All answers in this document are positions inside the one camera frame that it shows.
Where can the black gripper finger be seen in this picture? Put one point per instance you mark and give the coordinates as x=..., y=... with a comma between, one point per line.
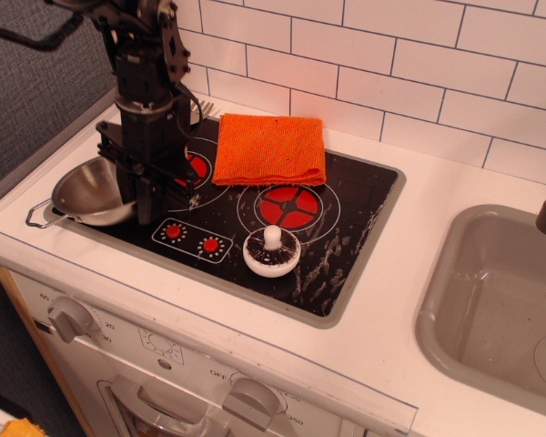
x=152, y=200
x=126, y=178

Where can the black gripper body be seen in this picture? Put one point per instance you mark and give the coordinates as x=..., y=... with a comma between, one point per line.
x=154, y=135

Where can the silver pan with wire handles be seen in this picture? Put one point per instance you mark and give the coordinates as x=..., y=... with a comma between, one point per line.
x=88, y=194

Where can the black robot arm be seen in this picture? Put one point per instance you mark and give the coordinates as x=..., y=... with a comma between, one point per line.
x=148, y=59

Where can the orange rag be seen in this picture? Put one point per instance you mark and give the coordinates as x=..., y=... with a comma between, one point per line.
x=269, y=150

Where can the white toy mushroom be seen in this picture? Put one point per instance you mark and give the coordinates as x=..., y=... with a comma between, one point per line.
x=271, y=252

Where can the grey timer knob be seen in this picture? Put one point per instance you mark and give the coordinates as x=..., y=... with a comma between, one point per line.
x=69, y=318

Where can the black toy stove top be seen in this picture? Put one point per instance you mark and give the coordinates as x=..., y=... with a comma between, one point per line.
x=337, y=224

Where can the white toy oven front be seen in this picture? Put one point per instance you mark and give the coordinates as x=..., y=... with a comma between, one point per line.
x=313, y=402

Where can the grey oven knob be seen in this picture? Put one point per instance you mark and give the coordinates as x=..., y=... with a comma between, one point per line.
x=252, y=402

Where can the orange and black cloth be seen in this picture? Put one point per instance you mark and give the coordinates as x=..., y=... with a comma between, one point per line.
x=21, y=428

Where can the grey sink basin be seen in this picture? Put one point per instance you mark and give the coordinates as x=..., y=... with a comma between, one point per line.
x=483, y=318

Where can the fork with blue handle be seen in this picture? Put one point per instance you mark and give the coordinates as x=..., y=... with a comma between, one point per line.
x=200, y=110

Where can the grey oven door handle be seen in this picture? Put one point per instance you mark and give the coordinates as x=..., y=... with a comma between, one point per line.
x=157, y=409

